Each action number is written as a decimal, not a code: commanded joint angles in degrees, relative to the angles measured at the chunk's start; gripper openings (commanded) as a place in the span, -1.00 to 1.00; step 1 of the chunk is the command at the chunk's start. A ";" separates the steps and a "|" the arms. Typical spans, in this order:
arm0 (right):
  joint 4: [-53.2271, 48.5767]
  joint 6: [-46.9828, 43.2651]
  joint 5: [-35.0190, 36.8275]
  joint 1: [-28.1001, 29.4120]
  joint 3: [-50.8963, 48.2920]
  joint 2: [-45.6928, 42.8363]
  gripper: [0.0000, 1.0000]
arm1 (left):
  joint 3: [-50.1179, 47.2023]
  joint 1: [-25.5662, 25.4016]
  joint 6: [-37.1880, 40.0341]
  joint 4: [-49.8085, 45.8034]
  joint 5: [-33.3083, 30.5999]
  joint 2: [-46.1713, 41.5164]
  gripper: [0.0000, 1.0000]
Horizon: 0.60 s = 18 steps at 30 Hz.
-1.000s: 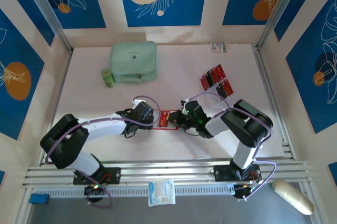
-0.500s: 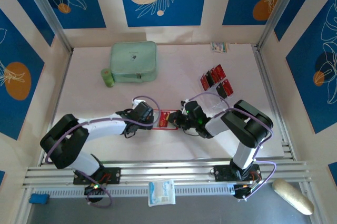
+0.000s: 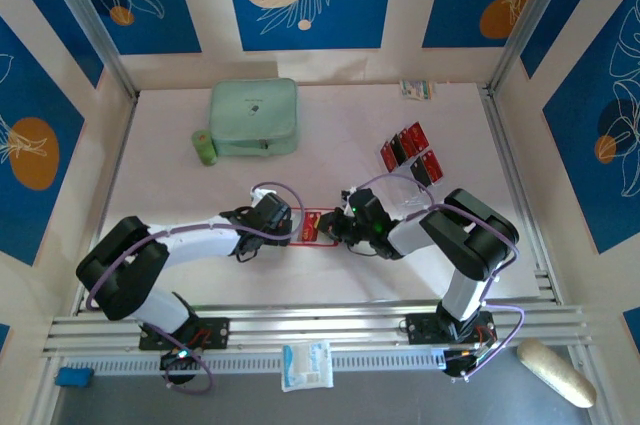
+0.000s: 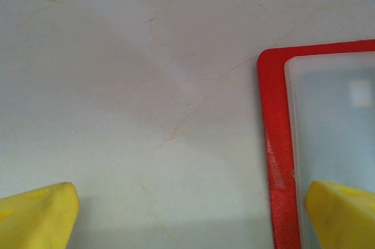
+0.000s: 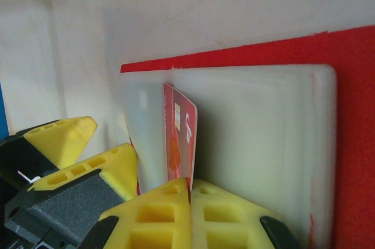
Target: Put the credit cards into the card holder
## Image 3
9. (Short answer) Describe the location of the red credit card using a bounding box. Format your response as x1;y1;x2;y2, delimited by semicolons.
399;127;419;156
298;211;322;245
418;148;447;188
407;121;432;152
378;140;397;170

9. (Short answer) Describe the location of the clear acrylic card stand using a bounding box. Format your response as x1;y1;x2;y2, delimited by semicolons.
377;119;449;214

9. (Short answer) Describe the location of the white table cover sheet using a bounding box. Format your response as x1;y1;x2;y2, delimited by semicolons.
102;82;557;305

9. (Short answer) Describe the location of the green roll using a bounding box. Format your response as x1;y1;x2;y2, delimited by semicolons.
191;128;218;167

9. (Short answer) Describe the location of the mint green zip pouch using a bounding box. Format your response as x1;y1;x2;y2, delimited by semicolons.
207;77;301;159

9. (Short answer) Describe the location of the white plastic packet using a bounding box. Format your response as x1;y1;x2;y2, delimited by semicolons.
279;339;335;393

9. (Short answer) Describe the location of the small printed packet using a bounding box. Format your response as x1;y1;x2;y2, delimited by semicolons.
398;78;435;102

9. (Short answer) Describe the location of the black connector box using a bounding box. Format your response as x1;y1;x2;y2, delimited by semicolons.
443;348;481;379
159;350;202;372

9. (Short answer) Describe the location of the beige bread roll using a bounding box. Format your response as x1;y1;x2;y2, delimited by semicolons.
517;338;598;409

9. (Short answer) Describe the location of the blue sponge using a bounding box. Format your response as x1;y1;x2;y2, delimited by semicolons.
54;367;95;389

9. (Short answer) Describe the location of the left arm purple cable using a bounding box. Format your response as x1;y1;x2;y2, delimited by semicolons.
85;181;304;395

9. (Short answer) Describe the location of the aluminium rail beam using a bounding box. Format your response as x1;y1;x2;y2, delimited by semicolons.
42;299;591;359

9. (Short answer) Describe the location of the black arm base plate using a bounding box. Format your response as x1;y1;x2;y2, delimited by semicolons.
138;317;231;351
405;312;499;346

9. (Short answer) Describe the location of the grey slotted cable duct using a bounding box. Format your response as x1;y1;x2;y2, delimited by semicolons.
64;349;451;377

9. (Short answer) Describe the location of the aluminium table edge rail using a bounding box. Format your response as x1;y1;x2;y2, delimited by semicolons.
479;86;564;304

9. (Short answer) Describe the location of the aluminium frame post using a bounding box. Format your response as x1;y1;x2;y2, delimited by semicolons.
37;0;139;101
487;0;584;96

